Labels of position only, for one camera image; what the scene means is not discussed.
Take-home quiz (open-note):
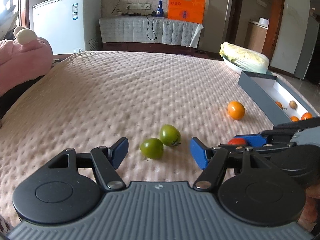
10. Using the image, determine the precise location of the right hand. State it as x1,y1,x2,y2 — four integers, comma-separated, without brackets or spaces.
298,184,319,232

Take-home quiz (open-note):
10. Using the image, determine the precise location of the small red orange tomato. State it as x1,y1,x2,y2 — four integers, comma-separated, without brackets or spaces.
227,138,247,146

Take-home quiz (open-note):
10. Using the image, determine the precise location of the small orange mandarin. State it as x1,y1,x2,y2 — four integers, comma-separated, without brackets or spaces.
227,101,245,120

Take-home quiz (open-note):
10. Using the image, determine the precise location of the large orange mandarin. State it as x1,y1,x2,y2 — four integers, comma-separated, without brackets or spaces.
290,116,299,122

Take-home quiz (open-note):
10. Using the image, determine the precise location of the orange mandarin near tomatoes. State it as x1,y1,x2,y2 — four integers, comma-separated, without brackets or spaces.
275,101,283,109

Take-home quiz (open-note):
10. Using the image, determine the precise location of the green tomato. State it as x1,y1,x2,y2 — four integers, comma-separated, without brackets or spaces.
159,124,181,146
140,138,164,159

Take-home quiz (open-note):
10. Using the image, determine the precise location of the brown kiwi fruit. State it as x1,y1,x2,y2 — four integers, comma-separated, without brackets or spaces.
289,100,298,109

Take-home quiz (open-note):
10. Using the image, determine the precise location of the grey white cardboard box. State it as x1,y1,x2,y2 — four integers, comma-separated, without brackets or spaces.
238,72,319,125

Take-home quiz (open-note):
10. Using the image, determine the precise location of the pink quilted bed cover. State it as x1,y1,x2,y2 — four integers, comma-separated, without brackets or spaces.
1,52,273,225

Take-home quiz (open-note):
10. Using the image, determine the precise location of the napa cabbage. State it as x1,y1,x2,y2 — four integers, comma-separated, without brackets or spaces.
219,42,269,74

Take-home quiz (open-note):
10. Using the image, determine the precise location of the brown cylindrical bin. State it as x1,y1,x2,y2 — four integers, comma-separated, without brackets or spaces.
244,21,268,53

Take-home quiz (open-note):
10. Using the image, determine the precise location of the white paper roll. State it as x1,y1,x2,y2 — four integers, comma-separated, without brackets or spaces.
259,17,269,28

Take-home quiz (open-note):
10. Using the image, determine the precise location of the pink plush toy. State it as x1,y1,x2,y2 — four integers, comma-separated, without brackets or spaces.
0,27,53,95

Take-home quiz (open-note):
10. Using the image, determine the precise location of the cloth covered side table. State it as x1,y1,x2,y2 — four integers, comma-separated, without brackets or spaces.
99,16,203,55

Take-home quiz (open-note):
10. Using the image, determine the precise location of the white chest freezer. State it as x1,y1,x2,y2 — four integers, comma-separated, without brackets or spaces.
33,0,101,55

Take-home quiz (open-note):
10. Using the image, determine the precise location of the orange cardboard box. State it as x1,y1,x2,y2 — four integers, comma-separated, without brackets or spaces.
168,0,206,24

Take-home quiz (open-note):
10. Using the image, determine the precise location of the blue glass bottle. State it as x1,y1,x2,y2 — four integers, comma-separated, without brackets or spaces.
155,0,164,17

